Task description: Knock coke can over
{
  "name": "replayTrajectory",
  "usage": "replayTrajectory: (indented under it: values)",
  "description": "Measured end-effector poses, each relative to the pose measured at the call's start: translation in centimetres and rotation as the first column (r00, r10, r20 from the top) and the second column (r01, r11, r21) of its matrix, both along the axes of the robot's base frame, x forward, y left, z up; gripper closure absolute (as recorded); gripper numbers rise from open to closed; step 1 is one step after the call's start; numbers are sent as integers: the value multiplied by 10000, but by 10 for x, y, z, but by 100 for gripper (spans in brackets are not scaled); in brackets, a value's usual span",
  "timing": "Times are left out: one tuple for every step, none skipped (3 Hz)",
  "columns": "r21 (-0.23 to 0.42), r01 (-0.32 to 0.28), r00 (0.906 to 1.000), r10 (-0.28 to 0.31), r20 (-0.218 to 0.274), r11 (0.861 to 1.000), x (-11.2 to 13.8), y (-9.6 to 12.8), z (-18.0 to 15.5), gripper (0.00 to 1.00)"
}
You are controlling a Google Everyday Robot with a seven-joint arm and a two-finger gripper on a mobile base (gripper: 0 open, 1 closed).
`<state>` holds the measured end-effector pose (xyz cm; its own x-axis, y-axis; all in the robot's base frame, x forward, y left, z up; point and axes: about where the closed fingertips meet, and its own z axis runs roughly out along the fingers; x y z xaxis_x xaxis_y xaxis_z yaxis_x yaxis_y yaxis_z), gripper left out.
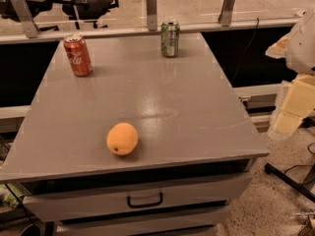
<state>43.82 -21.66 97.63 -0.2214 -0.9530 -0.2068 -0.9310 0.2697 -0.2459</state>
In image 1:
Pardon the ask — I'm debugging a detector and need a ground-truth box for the right metal bracket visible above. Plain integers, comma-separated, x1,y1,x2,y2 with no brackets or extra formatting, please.
219,0,235,27

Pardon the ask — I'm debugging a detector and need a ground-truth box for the green soda can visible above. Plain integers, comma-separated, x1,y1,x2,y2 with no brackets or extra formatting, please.
160,19,180,57

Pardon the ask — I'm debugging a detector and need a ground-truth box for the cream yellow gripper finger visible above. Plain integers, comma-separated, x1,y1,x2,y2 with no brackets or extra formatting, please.
268,75,315,140

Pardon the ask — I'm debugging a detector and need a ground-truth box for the black drawer handle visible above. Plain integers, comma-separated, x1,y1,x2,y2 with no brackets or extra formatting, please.
127,192,163,209

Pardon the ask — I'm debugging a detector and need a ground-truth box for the black cable on wall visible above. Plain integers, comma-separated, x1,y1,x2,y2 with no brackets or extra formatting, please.
230,17,260,86

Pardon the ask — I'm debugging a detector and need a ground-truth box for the middle metal bracket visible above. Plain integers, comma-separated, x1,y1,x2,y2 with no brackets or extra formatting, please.
146,0,158,31

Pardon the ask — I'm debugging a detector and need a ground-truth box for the left metal bracket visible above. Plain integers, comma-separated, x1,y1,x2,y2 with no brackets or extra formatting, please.
10,0,39,38

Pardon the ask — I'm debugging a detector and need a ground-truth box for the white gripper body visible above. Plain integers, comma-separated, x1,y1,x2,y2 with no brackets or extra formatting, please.
265,5,315,76

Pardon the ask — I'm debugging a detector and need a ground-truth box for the green packet on floor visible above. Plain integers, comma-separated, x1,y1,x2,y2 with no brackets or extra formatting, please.
0,184,24,208

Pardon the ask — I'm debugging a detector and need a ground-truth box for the orange fruit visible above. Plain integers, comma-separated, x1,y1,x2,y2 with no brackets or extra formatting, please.
106,123,139,156

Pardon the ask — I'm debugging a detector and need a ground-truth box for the grey lower drawer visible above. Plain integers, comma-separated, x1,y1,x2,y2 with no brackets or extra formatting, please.
55,206,229,236

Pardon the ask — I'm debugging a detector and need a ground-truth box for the grey top drawer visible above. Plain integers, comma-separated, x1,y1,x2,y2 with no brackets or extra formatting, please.
24,172,252,222

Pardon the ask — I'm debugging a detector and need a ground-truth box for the black floor cable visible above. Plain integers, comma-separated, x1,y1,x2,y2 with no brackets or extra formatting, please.
283,142,315,187

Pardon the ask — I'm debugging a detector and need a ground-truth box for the grey drawer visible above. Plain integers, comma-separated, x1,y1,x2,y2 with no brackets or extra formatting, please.
55,206,229,236
24,172,252,222

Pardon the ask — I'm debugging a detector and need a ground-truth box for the black stand leg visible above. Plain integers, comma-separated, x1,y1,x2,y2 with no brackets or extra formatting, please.
264,163,315,203

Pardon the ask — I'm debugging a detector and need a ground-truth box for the metal bracket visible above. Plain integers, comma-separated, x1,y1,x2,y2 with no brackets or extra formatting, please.
146,0,158,31
10,0,39,38
219,0,235,27

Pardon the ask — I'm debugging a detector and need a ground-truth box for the red Coca-Cola can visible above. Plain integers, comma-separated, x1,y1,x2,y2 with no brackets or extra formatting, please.
63,33,93,77

